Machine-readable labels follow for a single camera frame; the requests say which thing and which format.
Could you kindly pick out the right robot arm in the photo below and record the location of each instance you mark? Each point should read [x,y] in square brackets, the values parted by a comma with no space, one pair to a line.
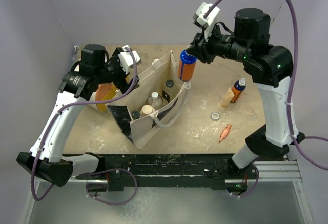
[269,66]

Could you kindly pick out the beige tube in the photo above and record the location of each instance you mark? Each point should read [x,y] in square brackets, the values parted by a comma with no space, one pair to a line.
[229,95]

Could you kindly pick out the clear square bottle dark cap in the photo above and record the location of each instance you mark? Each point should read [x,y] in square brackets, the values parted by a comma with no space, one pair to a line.
[169,90]

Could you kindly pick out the small clear bottle white cap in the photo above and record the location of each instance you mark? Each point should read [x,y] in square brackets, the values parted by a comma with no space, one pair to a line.
[155,100]

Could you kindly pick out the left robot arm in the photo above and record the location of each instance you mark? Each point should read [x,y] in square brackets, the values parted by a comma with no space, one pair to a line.
[45,158]

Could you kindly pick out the orange bottle blue pump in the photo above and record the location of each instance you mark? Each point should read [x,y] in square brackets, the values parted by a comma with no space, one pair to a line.
[186,66]

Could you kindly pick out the white bottle beige cap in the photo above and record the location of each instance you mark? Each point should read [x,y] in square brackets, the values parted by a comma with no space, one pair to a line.
[146,110]

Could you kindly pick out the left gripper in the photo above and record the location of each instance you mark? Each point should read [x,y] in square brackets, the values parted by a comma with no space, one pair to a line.
[122,83]

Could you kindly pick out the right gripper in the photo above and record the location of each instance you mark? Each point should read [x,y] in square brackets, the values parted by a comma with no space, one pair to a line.
[201,47]

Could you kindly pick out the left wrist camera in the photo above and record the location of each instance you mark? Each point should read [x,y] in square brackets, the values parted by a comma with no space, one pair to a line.
[126,58]

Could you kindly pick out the canvas tote bag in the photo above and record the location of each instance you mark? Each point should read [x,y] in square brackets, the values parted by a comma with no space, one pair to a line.
[140,131]

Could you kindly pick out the white round container orange lid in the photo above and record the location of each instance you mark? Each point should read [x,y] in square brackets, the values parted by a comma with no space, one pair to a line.
[105,96]

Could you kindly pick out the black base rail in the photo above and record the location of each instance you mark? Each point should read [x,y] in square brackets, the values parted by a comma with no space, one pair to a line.
[214,171]

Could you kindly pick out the small square bottle dark cap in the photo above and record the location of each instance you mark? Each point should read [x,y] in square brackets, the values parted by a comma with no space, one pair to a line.
[136,115]

